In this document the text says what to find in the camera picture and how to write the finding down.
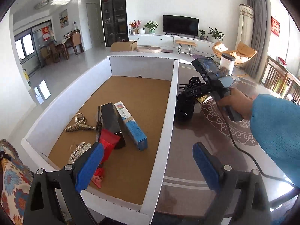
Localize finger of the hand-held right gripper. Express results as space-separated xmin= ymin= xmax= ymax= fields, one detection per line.
xmin=177 ymin=88 xmax=195 ymax=102

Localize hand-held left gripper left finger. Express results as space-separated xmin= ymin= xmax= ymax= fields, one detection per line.
xmin=23 ymin=142 xmax=104 ymax=225

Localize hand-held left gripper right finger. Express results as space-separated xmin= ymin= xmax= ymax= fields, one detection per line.
xmin=193 ymin=142 xmax=272 ymax=225

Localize black scrunchie with pearl chain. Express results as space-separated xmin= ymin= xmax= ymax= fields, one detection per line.
xmin=174 ymin=99 xmax=195 ymax=123

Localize dark rhinestone barrette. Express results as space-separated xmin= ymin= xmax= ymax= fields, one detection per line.
xmin=69 ymin=142 xmax=93 ymax=165

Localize red packet with gold emblem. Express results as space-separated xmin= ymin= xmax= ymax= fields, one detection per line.
xmin=99 ymin=128 xmax=121 ymax=163

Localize large rhinestone hair claw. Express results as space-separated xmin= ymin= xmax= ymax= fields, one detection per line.
xmin=65 ymin=113 xmax=98 ymax=133

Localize long black box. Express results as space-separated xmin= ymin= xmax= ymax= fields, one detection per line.
xmin=100 ymin=102 xmax=126 ymax=150

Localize blue white carton box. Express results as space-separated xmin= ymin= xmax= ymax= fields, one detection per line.
xmin=114 ymin=101 xmax=149 ymax=152

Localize person's right forearm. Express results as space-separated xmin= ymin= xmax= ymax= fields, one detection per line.
xmin=249 ymin=94 xmax=300 ymax=188

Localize patterned glass desktop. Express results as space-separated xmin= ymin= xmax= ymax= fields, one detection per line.
xmin=150 ymin=60 xmax=300 ymax=225

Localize person's right hand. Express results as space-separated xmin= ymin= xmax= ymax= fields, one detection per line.
xmin=217 ymin=89 xmax=255 ymax=121

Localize black velvet scrunchie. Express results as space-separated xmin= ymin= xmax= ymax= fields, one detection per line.
xmin=187 ymin=76 xmax=203 ymax=88

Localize clear glass jar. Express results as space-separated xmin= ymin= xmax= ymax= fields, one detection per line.
xmin=219 ymin=53 xmax=236 ymax=75

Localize orange lounge chair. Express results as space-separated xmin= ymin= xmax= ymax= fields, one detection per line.
xmin=212 ymin=41 xmax=229 ymax=58
xmin=228 ymin=41 xmax=258 ymax=64

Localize large potted plant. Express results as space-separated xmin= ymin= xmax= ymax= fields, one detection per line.
xmin=208 ymin=27 xmax=225 ymax=41

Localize wooden bench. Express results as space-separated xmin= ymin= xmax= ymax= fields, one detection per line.
xmin=175 ymin=40 xmax=197 ymax=57

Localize white television cabinet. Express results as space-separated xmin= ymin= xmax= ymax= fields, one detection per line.
xmin=128 ymin=34 xmax=217 ymax=55

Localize dark wooden slat chair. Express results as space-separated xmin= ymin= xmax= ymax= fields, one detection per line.
xmin=260 ymin=55 xmax=300 ymax=100

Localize white patterned curtain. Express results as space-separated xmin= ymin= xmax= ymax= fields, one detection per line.
xmin=238 ymin=3 xmax=255 ymax=50

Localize grey curtain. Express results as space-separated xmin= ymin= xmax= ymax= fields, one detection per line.
xmin=246 ymin=0 xmax=272 ymax=77

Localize black television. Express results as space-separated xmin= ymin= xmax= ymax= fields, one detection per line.
xmin=163 ymin=15 xmax=200 ymax=36

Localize green leafy potted plant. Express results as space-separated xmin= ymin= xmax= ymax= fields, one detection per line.
xmin=143 ymin=21 xmax=159 ymax=34

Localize brown cardboard box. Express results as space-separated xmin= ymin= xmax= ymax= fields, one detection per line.
xmin=110 ymin=40 xmax=138 ymax=52

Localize floral patterned cloth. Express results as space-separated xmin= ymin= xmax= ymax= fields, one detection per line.
xmin=0 ymin=139 xmax=35 ymax=225

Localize red flowers in vase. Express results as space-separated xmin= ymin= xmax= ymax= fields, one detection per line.
xmin=129 ymin=20 xmax=142 ymax=35

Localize dark glass display cabinet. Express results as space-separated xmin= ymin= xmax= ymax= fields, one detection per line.
xmin=99 ymin=0 xmax=129 ymax=48

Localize white interior door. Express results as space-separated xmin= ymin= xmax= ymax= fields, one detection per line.
xmin=86 ymin=2 xmax=99 ymax=50

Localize wooden dining chair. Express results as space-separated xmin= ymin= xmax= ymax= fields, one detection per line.
xmin=70 ymin=30 xmax=85 ymax=56

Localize wooden dining table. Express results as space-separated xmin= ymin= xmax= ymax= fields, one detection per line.
xmin=55 ymin=39 xmax=74 ymax=61

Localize balcony window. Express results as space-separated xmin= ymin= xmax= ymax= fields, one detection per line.
xmin=13 ymin=20 xmax=52 ymax=64

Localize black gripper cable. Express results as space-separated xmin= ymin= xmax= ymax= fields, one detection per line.
xmin=225 ymin=117 xmax=294 ymax=189

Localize red wall hanging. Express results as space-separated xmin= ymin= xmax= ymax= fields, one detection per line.
xmin=271 ymin=16 xmax=281 ymax=37

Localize framed wall painting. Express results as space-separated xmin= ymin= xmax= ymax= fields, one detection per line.
xmin=59 ymin=9 xmax=69 ymax=29

